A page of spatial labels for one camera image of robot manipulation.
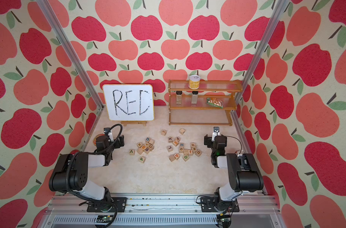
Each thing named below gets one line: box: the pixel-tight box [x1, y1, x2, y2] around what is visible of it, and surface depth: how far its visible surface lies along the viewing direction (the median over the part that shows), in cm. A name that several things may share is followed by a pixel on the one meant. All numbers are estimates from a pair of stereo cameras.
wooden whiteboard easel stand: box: [120, 120, 147, 127], surface depth 106 cm
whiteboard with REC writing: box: [102, 84, 155, 122], surface depth 101 cm
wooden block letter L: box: [166, 145, 174, 153], surface depth 95 cm
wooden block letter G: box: [178, 146, 184, 154], surface depth 95 cm
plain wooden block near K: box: [136, 147, 145, 156], surface depth 95 cm
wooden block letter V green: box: [129, 149, 136, 156], surface depth 95 cm
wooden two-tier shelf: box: [167, 79, 243, 126], surface depth 114 cm
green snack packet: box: [205, 97, 224, 109], surface depth 98 cm
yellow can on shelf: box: [188, 74, 201, 90], surface depth 92 cm
